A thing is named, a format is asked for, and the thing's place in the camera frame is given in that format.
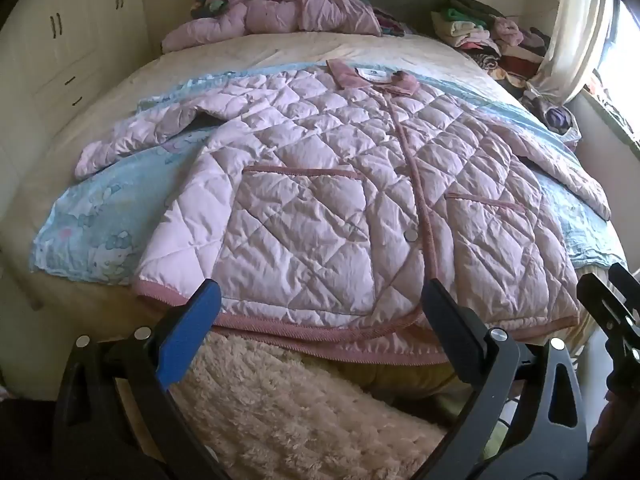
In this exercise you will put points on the cream wardrobe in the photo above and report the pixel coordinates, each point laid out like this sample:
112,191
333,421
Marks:
75,35

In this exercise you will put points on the crumpled pink quilted garment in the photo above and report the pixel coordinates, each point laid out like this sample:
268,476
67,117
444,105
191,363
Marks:
300,15

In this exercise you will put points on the multicolour patterned cloth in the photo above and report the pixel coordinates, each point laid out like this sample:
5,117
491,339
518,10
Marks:
392,25

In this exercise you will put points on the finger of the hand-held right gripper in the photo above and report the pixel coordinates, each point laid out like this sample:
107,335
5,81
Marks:
597,295
617,277

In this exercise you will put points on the bag of dark clothes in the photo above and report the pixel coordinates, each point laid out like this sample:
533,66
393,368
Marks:
557,120

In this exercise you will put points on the white curtain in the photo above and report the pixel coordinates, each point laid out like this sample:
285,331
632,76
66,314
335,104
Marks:
575,35

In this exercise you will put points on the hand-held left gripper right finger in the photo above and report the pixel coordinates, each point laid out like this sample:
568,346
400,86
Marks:
450,330

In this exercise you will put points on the window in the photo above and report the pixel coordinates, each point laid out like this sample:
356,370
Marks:
627,50

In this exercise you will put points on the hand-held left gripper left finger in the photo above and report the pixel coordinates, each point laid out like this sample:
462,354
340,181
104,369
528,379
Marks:
187,330

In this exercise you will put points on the bed with beige cover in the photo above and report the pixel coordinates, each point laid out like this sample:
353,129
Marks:
280,50

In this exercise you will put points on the pink quilted jacket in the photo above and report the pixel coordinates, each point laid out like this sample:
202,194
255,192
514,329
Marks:
310,185

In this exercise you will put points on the pile of folded clothes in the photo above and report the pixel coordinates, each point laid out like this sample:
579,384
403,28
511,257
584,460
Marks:
465,25

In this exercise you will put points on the fluffy beige fabric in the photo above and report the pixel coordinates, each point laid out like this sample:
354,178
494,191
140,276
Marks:
280,410

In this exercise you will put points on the person's right forearm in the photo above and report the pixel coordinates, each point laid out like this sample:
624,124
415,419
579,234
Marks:
617,430

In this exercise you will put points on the blue cartoon printed sheet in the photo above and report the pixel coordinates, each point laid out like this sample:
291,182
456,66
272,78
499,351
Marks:
100,220

